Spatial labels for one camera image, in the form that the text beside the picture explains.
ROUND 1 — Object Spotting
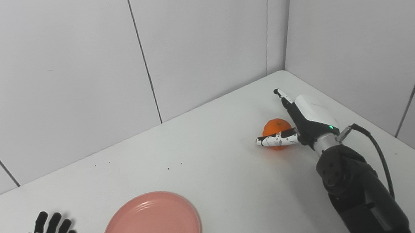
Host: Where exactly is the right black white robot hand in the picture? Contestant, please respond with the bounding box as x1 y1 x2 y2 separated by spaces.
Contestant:
247 79 343 159

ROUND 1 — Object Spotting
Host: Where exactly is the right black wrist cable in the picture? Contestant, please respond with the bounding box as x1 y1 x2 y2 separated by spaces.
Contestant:
334 119 396 207

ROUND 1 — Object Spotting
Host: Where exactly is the orange fruit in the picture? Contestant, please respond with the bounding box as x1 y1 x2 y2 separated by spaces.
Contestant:
260 116 296 153

